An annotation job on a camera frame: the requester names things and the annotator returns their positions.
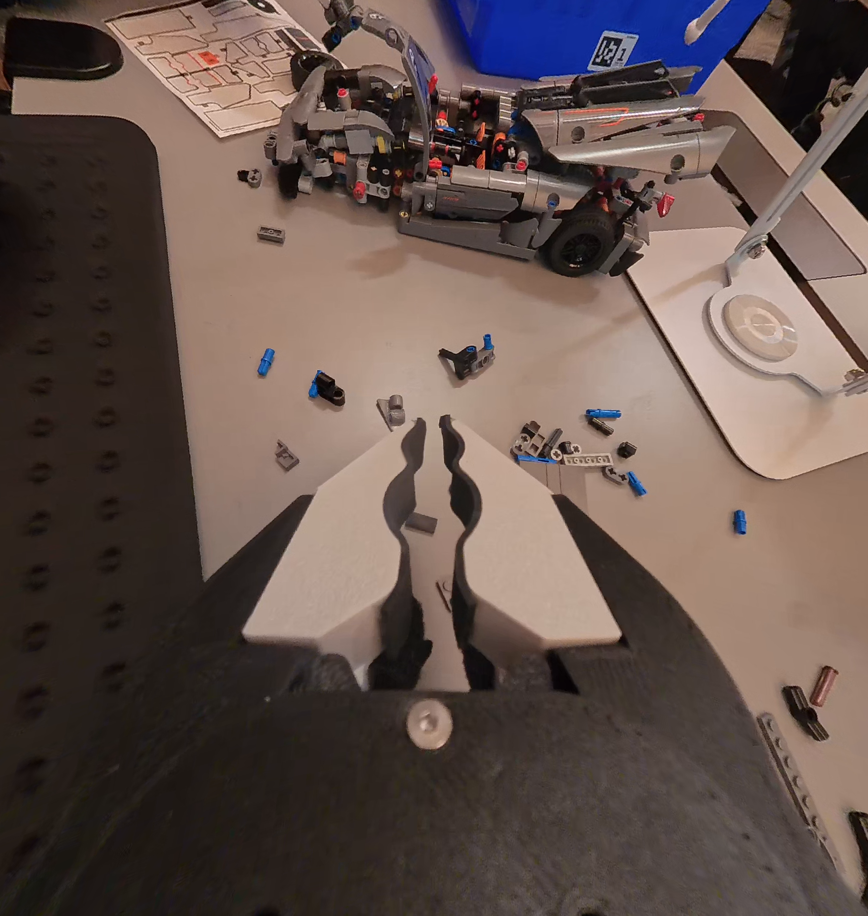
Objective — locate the white book stand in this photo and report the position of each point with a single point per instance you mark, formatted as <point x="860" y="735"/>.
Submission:
<point x="691" y="322"/>

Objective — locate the lego sticker sheet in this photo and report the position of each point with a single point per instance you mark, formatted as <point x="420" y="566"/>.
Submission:
<point x="212" y="64"/>

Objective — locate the black oval pad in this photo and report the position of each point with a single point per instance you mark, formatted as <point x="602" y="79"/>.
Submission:
<point x="62" y="50"/>

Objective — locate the black perforated mat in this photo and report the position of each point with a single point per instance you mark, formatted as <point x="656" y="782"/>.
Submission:
<point x="69" y="429"/>

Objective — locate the grey lego car model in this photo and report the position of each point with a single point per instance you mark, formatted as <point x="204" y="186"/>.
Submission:
<point x="477" y="186"/>

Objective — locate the scattered loose lego pieces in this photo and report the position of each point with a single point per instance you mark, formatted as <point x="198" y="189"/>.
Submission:
<point x="264" y="363"/>

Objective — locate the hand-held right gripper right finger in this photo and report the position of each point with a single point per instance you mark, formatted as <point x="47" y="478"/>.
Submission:
<point x="541" y="572"/>

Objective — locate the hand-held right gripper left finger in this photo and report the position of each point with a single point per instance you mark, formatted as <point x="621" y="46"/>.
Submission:
<point x="319" y="572"/>

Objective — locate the blue storage bin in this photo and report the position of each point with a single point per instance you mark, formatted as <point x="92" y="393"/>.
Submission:
<point x="534" y="36"/>

